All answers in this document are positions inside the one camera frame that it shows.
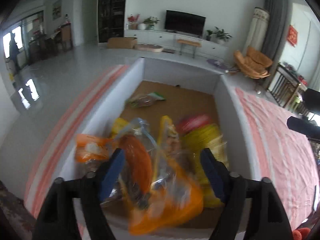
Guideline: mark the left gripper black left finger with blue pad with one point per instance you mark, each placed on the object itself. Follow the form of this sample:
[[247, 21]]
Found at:
[[57, 218]]

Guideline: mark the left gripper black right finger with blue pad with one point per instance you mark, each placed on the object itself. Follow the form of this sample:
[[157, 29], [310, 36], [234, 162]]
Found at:
[[255, 200]]

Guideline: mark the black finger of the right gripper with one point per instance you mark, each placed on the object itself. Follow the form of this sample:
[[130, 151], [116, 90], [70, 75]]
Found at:
[[303, 127]]

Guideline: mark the chicken leg vacuum bag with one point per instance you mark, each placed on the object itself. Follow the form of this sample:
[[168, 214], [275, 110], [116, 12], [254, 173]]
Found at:
[[157, 191]]

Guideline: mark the green white snack packet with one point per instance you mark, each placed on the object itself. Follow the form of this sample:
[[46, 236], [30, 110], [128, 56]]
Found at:
[[144, 100]]

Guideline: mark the pink striped tablecloth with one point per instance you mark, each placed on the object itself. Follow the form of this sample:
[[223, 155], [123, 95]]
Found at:
[[259, 143]]

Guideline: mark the dark wooden side table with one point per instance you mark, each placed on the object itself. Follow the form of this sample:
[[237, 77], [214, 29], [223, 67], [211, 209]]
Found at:
[[285, 86]]

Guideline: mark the orange clear snack bag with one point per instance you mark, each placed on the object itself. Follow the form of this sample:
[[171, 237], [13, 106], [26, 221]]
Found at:
[[90, 148]]

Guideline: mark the orange lounge chair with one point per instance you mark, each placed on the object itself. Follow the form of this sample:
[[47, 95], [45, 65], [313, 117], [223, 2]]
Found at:
[[254, 64]]

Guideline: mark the yellow foil snack pouch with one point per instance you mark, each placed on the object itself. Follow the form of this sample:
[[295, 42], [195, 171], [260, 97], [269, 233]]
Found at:
[[205, 145]]

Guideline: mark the white standing air conditioner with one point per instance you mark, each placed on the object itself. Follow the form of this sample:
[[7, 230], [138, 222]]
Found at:
[[258, 29]]

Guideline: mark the purple round floor mat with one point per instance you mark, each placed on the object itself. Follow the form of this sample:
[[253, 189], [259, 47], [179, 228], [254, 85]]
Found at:
[[218, 64]]

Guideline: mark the grey curtain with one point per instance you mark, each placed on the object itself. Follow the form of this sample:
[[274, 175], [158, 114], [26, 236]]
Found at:
[[278, 13]]

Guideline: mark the potted green plant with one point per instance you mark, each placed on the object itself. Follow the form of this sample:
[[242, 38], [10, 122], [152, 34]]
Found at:
[[221, 37]]

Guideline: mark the red yellow snack packet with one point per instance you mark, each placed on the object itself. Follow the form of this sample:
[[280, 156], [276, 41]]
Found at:
[[192, 122]]

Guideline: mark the white tv cabinet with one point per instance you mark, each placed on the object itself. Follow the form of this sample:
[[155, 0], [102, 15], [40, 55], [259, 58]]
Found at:
[[169, 41]]

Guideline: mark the small wooden bench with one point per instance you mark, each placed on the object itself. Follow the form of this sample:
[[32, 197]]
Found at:
[[193, 44]]

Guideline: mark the black flat television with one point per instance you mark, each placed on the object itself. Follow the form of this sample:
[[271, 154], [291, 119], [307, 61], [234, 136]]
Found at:
[[184, 22]]

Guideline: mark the oval cat scratcher bed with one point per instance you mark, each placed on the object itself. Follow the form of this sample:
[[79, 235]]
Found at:
[[149, 47]]

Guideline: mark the brown cardboard box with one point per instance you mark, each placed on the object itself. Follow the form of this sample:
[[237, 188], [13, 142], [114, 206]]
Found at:
[[121, 42]]

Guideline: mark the green plant by flowers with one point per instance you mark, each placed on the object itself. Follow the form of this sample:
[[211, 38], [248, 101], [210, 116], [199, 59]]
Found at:
[[150, 22]]

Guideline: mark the red flower vase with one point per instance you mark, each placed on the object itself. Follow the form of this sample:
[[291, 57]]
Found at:
[[132, 21]]

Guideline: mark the red paper wall decoration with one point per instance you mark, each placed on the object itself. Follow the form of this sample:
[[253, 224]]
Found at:
[[292, 36]]

